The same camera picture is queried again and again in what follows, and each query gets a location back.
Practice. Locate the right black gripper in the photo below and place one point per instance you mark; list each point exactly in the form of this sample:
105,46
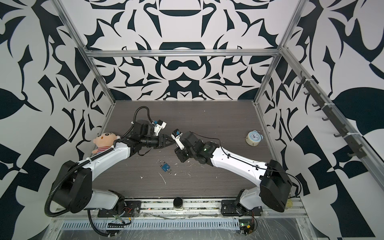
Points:
179,152

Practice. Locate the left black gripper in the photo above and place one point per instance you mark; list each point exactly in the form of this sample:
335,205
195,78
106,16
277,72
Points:
162,142

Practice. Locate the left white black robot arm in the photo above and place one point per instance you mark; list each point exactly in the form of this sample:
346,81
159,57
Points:
73,191

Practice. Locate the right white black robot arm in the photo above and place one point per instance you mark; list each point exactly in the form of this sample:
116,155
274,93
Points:
272,183

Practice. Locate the front blue padlock with key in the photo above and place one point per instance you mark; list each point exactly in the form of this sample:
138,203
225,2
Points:
165,167

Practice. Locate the black round knob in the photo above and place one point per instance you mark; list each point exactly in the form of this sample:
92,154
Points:
178,204

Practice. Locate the plush doll striped shirt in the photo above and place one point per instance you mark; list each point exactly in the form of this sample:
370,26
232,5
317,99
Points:
104,141

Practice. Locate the small blue alarm clock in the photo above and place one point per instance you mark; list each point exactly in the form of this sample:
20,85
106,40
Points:
254,138

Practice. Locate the green circuit board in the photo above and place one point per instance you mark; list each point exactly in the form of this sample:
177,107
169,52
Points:
248,226

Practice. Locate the yellow green tin box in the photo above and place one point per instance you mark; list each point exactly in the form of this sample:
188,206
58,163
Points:
289,204

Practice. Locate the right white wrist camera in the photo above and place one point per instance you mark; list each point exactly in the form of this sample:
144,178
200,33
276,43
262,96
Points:
176,136

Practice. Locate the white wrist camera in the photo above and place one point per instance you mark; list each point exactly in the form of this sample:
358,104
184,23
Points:
176,136
158,126

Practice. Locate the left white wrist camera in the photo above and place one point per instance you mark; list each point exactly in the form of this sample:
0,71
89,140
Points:
158,126

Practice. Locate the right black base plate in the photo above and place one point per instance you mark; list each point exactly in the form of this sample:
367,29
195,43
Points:
233,208

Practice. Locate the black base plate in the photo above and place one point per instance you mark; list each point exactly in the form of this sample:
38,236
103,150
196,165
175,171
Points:
233,208
124,210

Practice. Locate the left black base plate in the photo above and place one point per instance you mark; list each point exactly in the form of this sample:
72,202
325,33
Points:
124,210

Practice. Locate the wall hook rail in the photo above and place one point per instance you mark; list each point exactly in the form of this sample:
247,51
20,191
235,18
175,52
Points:
334,115

